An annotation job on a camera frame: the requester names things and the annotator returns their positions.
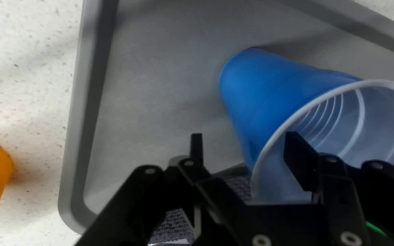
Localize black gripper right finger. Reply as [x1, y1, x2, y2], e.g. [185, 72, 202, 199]
[283, 131, 319, 191]

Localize blue plastic cup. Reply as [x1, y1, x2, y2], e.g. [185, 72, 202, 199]
[219, 47, 394, 203]

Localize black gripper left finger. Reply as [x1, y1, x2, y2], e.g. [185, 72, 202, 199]
[190, 132, 204, 165]

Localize grey serving tray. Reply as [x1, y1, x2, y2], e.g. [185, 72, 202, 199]
[59, 0, 394, 232]

